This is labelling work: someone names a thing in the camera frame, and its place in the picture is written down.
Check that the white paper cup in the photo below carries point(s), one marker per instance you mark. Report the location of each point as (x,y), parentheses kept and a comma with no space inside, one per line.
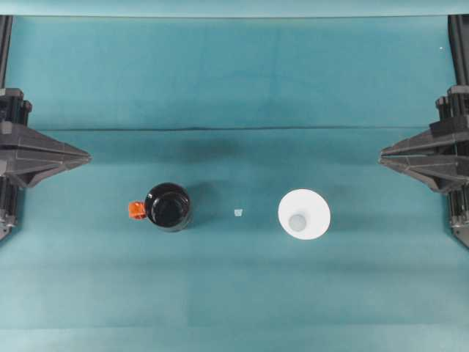
(293,205)

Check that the small white scrap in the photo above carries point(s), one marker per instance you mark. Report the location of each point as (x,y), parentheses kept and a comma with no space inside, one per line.
(239,212)

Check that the blue-green table cloth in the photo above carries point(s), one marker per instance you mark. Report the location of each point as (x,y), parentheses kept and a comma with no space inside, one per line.
(234,91)

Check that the black frame rail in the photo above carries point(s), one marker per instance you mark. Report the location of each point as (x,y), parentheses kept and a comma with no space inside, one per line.
(459,55)
(4,55)

